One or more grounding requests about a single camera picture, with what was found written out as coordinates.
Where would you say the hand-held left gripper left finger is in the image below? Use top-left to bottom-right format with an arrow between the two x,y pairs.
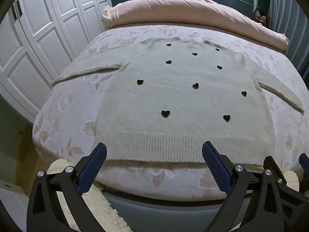
26,142 -> 108,232

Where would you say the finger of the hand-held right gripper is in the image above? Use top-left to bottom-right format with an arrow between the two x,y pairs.
277,153 -> 309,232

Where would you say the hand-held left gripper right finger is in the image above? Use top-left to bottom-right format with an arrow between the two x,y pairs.
202,141 -> 288,232

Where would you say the cream sweater with black hearts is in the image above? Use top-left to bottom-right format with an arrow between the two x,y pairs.
51,37 -> 305,168

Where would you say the cream fluffy fleece cloth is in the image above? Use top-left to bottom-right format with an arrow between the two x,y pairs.
47,158 -> 301,232

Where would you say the bed with floral sheet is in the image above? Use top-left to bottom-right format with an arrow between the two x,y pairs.
32,25 -> 309,201

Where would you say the white low cabinet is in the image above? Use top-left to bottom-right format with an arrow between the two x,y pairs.
0,179 -> 29,223

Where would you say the white panelled wardrobe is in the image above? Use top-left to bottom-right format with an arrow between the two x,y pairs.
0,0 -> 113,125

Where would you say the blue-grey curtain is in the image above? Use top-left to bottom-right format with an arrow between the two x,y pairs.
269,0 -> 309,83

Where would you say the small bedside ornament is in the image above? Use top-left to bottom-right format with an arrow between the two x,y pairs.
252,8 -> 268,26

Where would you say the pink duvet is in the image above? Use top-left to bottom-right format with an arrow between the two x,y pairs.
101,0 -> 289,54

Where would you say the grey bed frame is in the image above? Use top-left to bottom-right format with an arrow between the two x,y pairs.
103,191 -> 228,232

